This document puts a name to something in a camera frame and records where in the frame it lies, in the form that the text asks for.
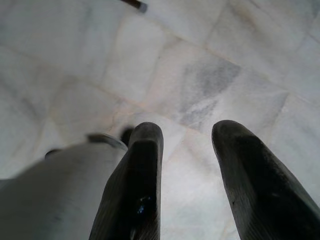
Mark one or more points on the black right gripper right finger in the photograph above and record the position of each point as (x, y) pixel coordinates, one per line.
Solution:
(260, 190)

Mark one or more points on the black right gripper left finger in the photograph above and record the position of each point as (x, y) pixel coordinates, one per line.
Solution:
(135, 190)

